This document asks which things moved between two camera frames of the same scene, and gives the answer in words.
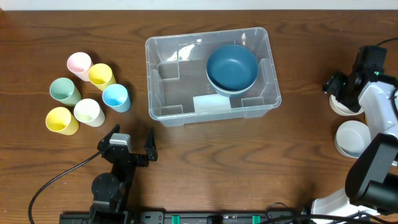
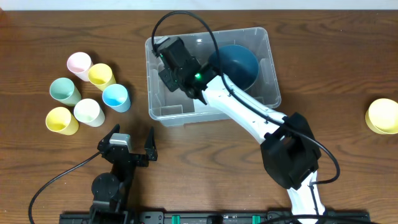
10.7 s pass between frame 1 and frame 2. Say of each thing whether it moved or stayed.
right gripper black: moved
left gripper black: stayed
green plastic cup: stayed
